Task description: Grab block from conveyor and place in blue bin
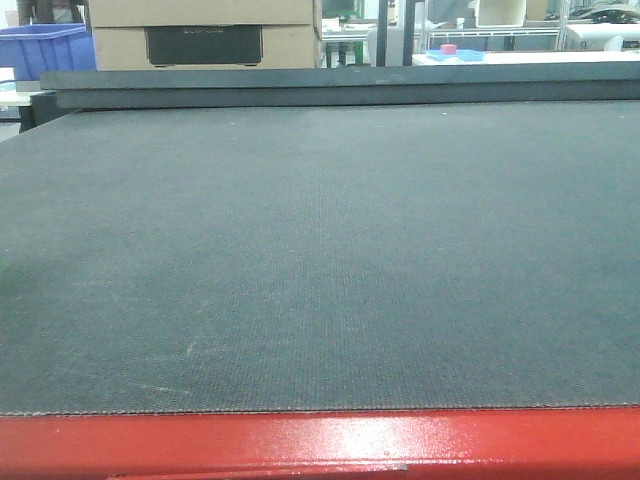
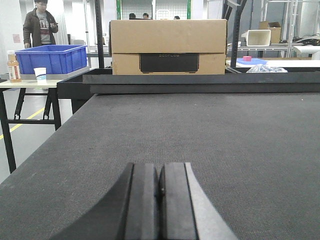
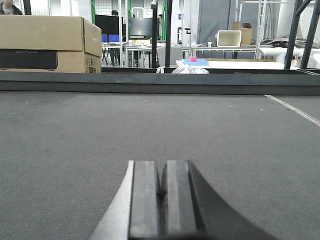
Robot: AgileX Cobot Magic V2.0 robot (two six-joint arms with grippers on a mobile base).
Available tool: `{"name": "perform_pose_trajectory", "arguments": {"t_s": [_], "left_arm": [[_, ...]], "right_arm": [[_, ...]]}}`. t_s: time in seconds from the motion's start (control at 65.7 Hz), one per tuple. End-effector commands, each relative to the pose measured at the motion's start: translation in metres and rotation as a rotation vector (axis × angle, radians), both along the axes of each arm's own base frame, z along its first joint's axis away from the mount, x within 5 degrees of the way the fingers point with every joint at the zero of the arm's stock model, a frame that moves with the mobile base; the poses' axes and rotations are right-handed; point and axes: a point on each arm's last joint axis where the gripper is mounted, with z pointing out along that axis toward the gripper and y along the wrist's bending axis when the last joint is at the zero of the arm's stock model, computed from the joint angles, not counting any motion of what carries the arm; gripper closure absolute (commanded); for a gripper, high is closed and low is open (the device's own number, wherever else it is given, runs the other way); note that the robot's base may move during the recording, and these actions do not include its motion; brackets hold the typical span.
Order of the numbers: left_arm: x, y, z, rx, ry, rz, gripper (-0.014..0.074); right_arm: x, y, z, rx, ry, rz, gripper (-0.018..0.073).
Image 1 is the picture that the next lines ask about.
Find red tape roll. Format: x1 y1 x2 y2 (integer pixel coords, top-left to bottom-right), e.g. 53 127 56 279
440 44 457 55

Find light blue tray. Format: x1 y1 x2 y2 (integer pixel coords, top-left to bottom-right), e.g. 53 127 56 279
426 49 485 63

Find black vertical post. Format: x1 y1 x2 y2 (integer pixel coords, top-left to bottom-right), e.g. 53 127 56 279
375 0 389 67

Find lower cardboard box black label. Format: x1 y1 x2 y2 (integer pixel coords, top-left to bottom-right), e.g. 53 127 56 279
93 25 321 71

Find white background table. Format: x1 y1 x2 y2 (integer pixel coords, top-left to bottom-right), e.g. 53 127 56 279
413 50 639 66

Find dark grey conveyor belt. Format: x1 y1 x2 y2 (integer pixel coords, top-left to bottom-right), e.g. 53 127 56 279
1 101 639 415

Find white wire shelf rack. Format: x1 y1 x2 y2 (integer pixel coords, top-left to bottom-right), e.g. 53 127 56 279
425 26 560 50

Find red conveyor frame edge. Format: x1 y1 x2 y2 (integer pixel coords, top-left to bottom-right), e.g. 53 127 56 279
1 407 639 479

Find blue plastic crate background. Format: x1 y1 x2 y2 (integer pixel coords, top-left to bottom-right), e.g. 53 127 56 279
1 23 96 81

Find dark grey conveyor end guard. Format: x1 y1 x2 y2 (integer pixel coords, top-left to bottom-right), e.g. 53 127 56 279
29 62 639 161

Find upper cardboard box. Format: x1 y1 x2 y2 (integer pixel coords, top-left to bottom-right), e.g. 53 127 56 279
89 0 322 27

